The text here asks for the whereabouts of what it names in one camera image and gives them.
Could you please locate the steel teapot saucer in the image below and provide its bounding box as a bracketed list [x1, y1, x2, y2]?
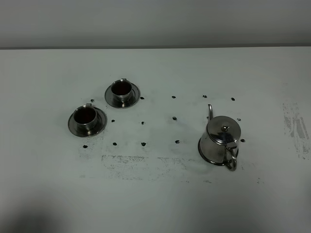
[198, 137, 239, 170]

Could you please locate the far steel saucer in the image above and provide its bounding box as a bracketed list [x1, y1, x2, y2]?
[104, 79, 140, 109]

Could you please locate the near steel teacup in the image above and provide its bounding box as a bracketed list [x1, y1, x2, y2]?
[73, 103, 98, 130]

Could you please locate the far steel teacup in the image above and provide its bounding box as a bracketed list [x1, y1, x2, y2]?
[111, 79, 133, 103]

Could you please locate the near steel saucer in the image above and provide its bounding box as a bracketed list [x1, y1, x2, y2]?
[68, 105, 107, 137]

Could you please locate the stainless steel teapot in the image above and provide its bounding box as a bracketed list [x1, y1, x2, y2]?
[199, 104, 242, 172]

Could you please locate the steel teacup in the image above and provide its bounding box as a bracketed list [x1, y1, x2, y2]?
[73, 103, 98, 130]
[111, 79, 133, 103]

